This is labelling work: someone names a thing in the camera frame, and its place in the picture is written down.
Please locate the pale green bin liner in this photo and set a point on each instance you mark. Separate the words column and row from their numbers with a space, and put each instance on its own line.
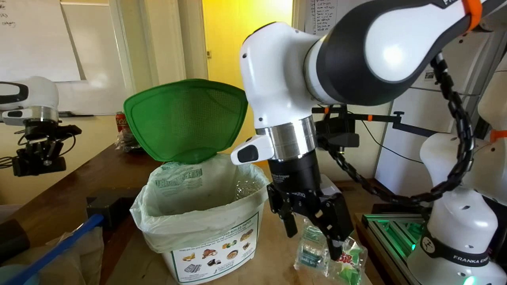
column 175, row 222

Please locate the green bin lid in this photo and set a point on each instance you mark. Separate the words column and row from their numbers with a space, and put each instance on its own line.
column 184, row 119

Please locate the green-lit metal control box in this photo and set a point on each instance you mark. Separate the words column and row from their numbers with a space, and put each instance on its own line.
column 393, row 231

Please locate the white whiteboard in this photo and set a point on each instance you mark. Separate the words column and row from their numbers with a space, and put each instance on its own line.
column 37, row 37

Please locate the dark wooden counter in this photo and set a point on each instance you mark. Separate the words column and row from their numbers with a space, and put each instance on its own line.
column 68, row 195

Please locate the idle black gripper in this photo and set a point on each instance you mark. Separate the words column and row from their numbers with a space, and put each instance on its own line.
column 40, row 152

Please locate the white compost bin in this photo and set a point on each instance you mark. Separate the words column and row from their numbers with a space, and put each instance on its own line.
column 216, row 258

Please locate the blue stick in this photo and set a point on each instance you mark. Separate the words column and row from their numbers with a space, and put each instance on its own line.
column 53, row 250

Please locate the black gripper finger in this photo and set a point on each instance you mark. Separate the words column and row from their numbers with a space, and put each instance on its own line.
column 338, row 231
column 287, row 219

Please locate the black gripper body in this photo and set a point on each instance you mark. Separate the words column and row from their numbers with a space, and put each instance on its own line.
column 298, row 179

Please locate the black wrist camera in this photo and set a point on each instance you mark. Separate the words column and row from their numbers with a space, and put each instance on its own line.
column 338, row 133

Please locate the idle white robot arm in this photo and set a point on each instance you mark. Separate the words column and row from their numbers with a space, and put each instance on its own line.
column 37, row 97

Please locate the black bar with orange clips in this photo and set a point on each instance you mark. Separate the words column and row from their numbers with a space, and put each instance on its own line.
column 401, row 124

